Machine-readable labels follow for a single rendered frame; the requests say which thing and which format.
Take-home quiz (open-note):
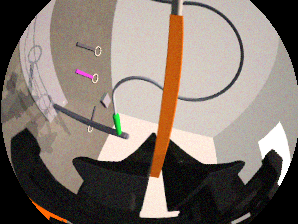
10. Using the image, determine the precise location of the thin dark grey wire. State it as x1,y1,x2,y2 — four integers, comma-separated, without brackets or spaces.
19,0,245,139

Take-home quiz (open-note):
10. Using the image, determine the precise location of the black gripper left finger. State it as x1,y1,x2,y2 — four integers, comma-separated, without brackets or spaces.
72,132,157,210

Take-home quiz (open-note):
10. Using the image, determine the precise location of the cream ring with orange handle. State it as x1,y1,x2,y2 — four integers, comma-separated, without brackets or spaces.
149,0,184,179

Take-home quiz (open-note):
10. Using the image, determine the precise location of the magenta handle with white loop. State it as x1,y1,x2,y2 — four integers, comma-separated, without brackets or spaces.
76,69,94,81

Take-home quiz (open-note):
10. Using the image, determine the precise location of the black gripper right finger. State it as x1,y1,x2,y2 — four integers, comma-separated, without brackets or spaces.
162,140,245,212

